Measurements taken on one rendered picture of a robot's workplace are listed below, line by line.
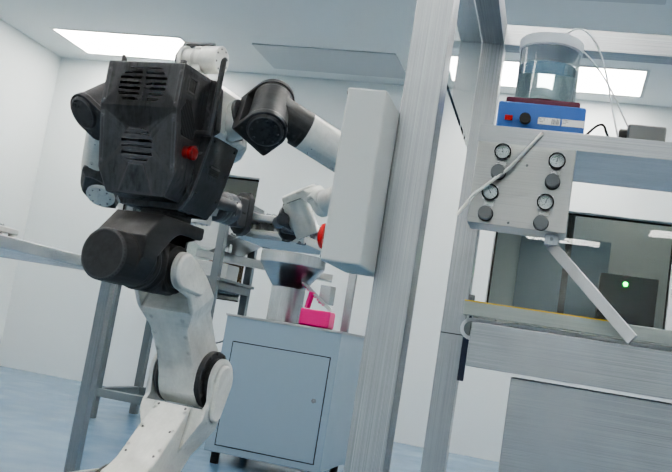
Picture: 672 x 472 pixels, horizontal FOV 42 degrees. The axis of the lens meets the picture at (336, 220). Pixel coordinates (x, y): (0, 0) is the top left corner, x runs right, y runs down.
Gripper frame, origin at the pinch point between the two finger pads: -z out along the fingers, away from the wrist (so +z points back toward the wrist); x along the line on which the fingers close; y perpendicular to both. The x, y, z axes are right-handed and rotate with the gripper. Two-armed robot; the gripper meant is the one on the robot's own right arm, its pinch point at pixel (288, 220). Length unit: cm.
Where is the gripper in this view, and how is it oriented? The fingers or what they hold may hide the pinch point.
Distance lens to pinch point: 252.1
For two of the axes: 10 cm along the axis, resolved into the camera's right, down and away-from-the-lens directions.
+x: -1.5, 9.8, -1.1
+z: 1.8, -0.9, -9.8
